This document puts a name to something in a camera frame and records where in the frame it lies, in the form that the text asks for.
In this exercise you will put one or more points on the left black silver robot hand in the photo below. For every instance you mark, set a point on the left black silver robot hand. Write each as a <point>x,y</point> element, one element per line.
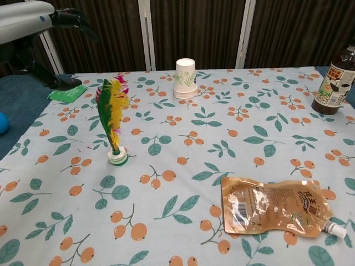
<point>19,19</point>

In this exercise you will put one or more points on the colourful feather shuttlecock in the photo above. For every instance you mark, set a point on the colourful feather shuttlecock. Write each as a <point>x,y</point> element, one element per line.
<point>116,110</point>

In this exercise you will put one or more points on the green sachet packet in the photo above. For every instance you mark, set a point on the green sachet packet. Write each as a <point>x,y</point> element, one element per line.
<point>66,95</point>

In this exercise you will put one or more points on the blue ball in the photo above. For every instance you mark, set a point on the blue ball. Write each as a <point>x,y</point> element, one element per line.
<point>3,123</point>

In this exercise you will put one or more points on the white paper cup stack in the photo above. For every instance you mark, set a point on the white paper cup stack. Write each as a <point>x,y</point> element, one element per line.
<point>185,80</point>

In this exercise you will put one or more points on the floral patterned tablecloth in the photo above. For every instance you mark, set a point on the floral patterned tablecloth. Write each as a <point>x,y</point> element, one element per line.
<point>177,166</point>

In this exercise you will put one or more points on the brown spout pouch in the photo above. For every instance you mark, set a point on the brown spout pouch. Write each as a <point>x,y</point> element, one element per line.
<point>271,207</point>

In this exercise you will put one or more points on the dark brown drink bottle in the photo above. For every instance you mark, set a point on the dark brown drink bottle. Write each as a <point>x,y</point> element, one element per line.
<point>332,88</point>

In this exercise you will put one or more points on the dark partition panel white frame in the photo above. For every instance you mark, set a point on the dark partition panel white frame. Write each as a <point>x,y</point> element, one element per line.
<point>199,27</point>
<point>111,36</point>
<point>305,27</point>

